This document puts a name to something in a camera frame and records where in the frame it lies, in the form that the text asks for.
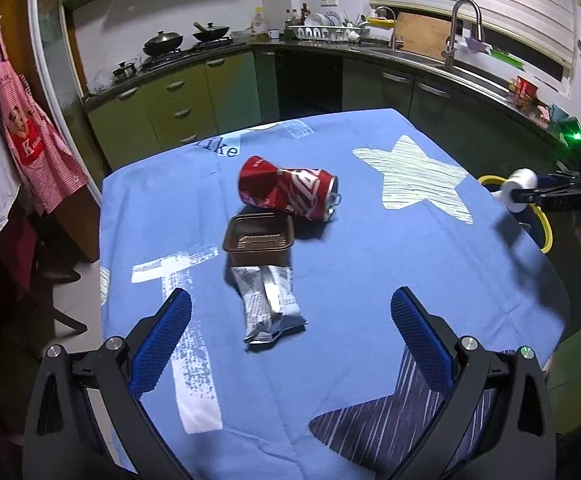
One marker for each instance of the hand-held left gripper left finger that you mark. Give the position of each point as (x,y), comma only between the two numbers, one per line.
(163,345)

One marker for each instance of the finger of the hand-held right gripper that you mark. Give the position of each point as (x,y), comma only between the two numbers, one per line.
(560,178)
(557,197)

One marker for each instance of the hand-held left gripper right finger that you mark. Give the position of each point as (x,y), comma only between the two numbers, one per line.
(420,340)

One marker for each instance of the dark bin with yellow rim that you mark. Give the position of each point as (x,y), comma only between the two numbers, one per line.
(547,232)

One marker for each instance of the white tape roll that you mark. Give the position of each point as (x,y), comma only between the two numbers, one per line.
(520,182)

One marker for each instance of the silver snack wrapper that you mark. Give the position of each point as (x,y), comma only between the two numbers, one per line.
(263,310)

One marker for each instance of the brown plastic container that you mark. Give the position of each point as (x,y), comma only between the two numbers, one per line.
(258,250)

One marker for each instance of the crushed red soda can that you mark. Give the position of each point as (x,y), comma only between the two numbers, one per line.
(290,187)

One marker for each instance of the red container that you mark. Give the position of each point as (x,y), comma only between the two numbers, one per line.
(525,90)

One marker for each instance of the blue printed tablecloth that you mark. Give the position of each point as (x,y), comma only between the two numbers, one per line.
(345,260)

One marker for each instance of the green cloth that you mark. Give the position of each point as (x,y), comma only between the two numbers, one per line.
(507,57)

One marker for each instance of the dark wooden chair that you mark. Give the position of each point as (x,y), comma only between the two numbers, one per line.
(45,270)

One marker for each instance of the purple cloth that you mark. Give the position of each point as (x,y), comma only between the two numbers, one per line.
(477,44)

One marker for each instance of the white window blind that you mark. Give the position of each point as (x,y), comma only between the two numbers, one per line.
(475,5)

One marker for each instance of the wooden cutting board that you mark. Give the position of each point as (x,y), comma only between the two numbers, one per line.
(423,37)

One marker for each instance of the steel kitchen faucet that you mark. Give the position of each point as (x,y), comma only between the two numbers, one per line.
(463,5)

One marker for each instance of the red checkered apron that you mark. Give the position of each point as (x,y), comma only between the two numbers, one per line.
(35,135)

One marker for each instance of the green kitchen cabinets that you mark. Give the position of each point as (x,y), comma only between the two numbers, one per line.
(185,95)

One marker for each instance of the small steel pot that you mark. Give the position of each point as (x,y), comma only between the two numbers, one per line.
(123,70)

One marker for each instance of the white dish rack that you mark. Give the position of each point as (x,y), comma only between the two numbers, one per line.
(323,32)

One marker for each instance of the gas stove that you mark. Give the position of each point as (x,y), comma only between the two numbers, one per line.
(190,52)

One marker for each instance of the black wok with lid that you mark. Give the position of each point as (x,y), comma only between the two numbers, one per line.
(163,42)

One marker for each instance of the yellow oil bottle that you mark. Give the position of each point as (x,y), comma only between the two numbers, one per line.
(259,22)

